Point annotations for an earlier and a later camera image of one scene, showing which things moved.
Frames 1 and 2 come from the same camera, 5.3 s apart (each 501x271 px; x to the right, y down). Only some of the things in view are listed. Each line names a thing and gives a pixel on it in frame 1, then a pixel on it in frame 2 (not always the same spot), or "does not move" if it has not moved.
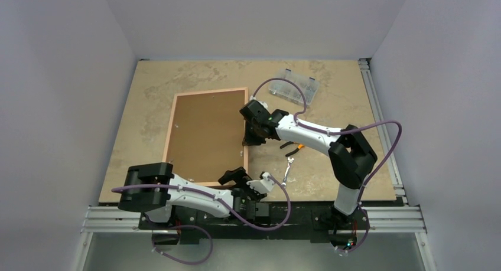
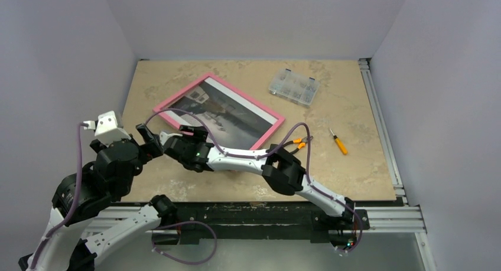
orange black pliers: [299, 146] does not move
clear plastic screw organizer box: [288, 91] does not move
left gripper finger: [242, 176] to [151, 141]
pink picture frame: [204, 139] to [159, 110]
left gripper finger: [236, 175] to [146, 152]
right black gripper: [255, 133] to [172, 143]
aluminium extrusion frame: [402, 218] does not move
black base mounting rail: [327, 225] does not move
